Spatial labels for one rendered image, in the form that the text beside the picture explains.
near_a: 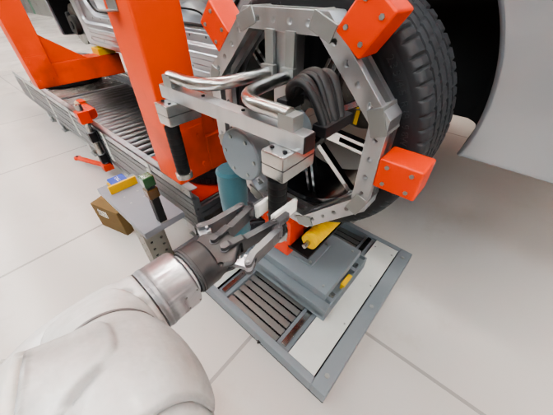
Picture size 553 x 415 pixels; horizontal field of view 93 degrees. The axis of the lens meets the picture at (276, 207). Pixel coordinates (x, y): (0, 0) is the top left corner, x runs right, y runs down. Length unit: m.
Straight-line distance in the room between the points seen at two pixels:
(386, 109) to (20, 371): 0.57
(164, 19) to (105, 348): 0.91
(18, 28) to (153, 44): 1.93
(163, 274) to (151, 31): 0.77
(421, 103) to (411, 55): 0.09
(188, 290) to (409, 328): 1.15
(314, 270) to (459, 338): 0.69
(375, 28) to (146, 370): 0.54
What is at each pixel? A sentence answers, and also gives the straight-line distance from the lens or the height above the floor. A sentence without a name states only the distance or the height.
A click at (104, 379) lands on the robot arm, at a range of 0.21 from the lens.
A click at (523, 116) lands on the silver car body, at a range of 0.96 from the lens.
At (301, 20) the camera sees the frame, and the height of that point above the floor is 1.10.
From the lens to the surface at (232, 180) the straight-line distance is 0.77.
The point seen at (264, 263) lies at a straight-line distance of 1.27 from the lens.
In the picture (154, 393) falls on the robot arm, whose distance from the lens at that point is 0.20.
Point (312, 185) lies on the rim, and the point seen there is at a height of 0.65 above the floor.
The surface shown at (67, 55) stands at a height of 0.71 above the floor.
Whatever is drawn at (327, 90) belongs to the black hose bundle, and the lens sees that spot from 0.49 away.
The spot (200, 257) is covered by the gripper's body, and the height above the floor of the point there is 0.86.
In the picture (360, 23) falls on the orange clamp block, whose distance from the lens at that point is 0.56.
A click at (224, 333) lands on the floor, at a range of 1.29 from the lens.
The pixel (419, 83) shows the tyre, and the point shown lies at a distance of 0.62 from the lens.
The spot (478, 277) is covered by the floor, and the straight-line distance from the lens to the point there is 1.75.
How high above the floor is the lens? 1.16
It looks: 41 degrees down
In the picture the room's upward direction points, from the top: straight up
